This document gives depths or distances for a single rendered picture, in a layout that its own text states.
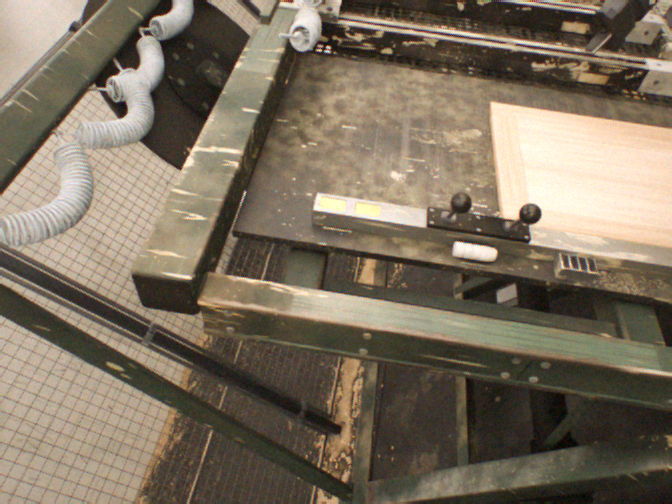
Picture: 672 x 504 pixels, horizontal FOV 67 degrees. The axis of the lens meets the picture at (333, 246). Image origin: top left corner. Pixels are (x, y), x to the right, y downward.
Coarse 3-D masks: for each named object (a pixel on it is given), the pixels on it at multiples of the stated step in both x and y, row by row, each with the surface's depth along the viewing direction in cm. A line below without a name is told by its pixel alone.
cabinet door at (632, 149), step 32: (512, 128) 125; (544, 128) 126; (576, 128) 127; (608, 128) 128; (640, 128) 129; (512, 160) 116; (544, 160) 118; (576, 160) 119; (608, 160) 120; (640, 160) 121; (512, 192) 109; (544, 192) 111; (576, 192) 111; (608, 192) 112; (640, 192) 113; (544, 224) 104; (576, 224) 104; (608, 224) 105; (640, 224) 106
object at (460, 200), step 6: (462, 192) 87; (456, 198) 87; (462, 198) 86; (468, 198) 86; (450, 204) 88; (456, 204) 86; (462, 204) 86; (468, 204) 86; (456, 210) 87; (462, 210) 87; (468, 210) 87; (444, 216) 97; (450, 216) 95; (450, 222) 97
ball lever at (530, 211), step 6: (528, 204) 87; (534, 204) 87; (522, 210) 87; (528, 210) 86; (534, 210) 86; (540, 210) 86; (522, 216) 87; (528, 216) 86; (534, 216) 86; (540, 216) 86; (504, 222) 97; (510, 222) 97; (516, 222) 93; (522, 222) 92; (528, 222) 87; (534, 222) 86; (504, 228) 97; (510, 228) 96; (516, 228) 97
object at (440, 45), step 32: (352, 32) 143; (384, 32) 142; (416, 32) 142; (448, 32) 143; (480, 64) 145; (512, 64) 144; (544, 64) 142; (576, 64) 141; (608, 64) 140; (640, 64) 141
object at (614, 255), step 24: (336, 216) 98; (360, 216) 98; (384, 216) 98; (408, 216) 99; (432, 240) 100; (456, 240) 99; (480, 240) 98; (504, 240) 97; (552, 240) 98; (576, 240) 98; (600, 240) 99; (600, 264) 98; (624, 264) 97; (648, 264) 96
